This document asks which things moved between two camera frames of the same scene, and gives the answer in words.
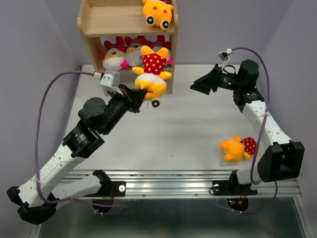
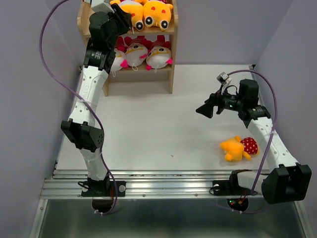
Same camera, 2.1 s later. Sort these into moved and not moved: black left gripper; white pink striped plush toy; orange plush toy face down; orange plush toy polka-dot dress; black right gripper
Moved: black left gripper; black right gripper
Not moved: orange plush toy face down; white pink striped plush toy; orange plush toy polka-dot dress
